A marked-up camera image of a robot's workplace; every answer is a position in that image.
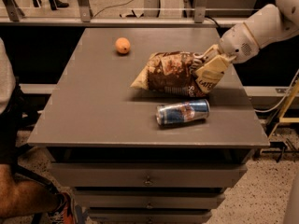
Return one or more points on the orange fruit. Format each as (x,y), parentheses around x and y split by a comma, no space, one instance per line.
(122,45)

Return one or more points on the grey drawer cabinet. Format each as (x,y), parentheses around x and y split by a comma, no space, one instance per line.
(104,142)

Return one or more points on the seated person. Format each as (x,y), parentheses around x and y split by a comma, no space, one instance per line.
(17,198)

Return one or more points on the metal railing frame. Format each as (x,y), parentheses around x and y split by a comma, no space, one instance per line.
(127,13)

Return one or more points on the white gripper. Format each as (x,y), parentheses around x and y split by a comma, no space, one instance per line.
(237,45)

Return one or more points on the orange sneaker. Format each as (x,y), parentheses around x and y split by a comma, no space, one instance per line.
(64,213)

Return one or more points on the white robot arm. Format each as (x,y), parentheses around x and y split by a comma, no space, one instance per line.
(262,36)

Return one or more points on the yellow metal stand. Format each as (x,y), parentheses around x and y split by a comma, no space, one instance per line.
(279,118)

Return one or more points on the brown chip bag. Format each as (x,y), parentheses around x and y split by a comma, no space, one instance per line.
(171,72)

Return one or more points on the blue silver redbull can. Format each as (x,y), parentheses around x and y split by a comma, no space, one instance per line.
(182,112)

